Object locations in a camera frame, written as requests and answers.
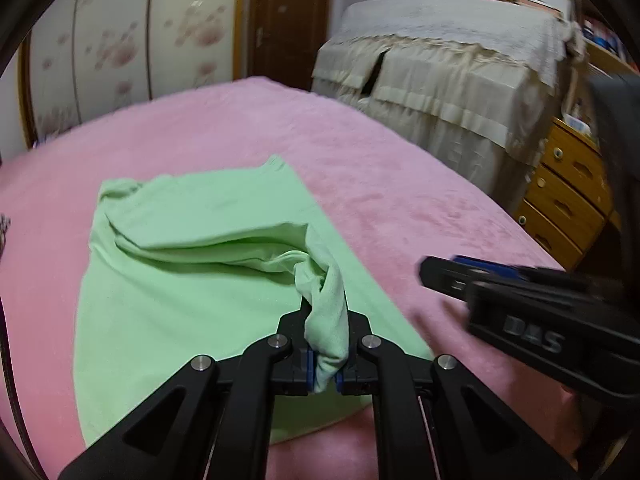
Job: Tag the green t-shirt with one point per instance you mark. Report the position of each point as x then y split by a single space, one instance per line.
175 310

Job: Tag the pink bed blanket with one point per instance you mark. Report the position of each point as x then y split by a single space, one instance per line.
400 185

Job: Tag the brown wooden door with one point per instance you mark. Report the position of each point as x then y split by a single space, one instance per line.
285 20

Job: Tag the stack of folded clothes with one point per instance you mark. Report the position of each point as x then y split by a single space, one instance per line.
4 232

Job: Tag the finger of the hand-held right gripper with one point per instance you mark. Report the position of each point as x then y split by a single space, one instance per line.
500 269
445 280

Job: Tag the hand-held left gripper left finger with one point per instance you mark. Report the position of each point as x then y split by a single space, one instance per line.
292 360

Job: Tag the wooden bookshelf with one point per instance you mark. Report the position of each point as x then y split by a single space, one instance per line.
607 45

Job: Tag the floral sliding-door wardrobe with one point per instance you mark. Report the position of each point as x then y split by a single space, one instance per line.
125 35

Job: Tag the cloth-covered furniture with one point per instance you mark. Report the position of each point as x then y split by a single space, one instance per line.
450 85

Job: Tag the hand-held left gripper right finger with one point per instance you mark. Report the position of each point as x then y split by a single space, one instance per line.
357 365

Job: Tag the small white box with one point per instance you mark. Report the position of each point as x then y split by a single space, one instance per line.
577 124

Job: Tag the yellow wooden drawer cabinet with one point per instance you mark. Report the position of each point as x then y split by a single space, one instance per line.
565 195

